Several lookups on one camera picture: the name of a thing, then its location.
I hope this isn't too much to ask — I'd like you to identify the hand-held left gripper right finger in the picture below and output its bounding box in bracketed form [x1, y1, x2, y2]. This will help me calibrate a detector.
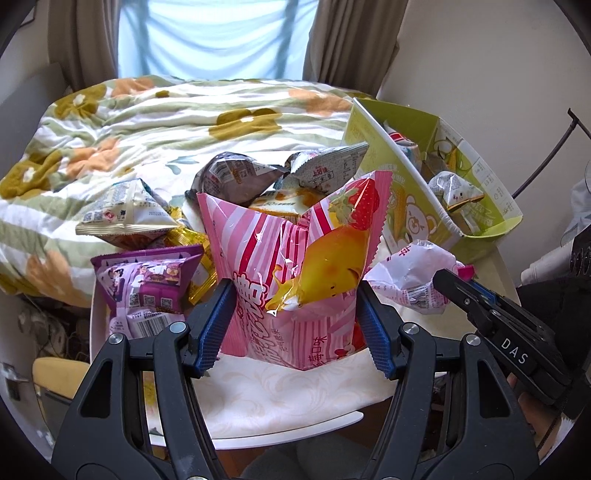
[358, 279, 541, 480]

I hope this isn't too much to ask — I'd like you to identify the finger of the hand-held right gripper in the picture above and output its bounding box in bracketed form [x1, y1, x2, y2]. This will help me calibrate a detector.
[462, 273, 522, 319]
[433, 269, 506, 344]

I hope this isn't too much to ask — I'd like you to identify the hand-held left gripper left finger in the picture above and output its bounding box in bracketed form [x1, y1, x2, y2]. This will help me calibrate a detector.
[51, 278, 241, 480]

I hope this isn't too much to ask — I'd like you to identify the pink white packet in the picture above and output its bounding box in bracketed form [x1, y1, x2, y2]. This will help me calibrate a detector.
[365, 240, 476, 317]

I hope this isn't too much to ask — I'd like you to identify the pink striped snack bag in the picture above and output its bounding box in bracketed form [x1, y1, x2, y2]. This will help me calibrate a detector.
[196, 170, 393, 372]

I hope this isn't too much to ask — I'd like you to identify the green cardboard box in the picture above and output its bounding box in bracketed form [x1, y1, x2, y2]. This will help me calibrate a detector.
[342, 98, 524, 252]

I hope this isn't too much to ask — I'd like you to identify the orange snack packet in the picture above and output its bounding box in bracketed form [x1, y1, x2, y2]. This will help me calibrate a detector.
[249, 182, 319, 222]

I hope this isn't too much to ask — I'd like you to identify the person's right hand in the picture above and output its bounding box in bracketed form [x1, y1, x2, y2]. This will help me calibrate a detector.
[507, 375, 561, 460]

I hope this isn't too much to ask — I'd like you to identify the gold foil snack packet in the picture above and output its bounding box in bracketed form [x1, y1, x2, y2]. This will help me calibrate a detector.
[164, 208, 218, 305]

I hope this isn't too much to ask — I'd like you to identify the cream floral tablecloth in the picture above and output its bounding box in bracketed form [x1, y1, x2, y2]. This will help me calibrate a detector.
[141, 249, 467, 435]

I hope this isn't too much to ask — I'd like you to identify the small white snack packet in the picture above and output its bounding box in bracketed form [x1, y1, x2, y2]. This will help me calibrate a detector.
[427, 171, 485, 213]

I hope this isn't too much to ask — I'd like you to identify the pale cloth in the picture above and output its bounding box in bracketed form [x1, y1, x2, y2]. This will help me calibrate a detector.
[522, 175, 591, 282]

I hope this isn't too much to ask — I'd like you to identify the cream snack packet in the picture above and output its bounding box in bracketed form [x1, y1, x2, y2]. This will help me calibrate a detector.
[75, 179, 181, 250]

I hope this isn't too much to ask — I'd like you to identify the dark purple snack packet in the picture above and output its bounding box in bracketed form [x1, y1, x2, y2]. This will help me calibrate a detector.
[191, 152, 289, 206]

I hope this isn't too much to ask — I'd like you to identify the red white snack packet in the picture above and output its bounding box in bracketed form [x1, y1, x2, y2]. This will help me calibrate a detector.
[385, 129, 423, 162]

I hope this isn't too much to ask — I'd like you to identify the yellow chair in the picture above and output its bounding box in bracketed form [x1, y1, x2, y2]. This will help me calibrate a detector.
[32, 357, 93, 407]

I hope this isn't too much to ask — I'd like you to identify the black metal stand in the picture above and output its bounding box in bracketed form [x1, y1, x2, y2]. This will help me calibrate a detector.
[512, 108, 591, 197]

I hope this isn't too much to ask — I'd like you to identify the floral striped blanket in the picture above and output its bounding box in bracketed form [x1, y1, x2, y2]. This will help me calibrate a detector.
[0, 76, 375, 308]

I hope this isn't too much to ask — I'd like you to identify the beige curtain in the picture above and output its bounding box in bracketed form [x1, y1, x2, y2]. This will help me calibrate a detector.
[302, 0, 409, 100]
[46, 0, 123, 93]

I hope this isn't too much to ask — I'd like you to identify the window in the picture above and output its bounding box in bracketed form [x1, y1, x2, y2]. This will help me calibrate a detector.
[117, 0, 319, 81]

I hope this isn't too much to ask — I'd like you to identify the grey board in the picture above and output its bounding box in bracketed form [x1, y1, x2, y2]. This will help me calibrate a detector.
[0, 62, 70, 171]

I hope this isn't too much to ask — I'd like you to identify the tangle of cables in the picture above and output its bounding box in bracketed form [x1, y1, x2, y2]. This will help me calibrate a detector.
[18, 295, 93, 365]

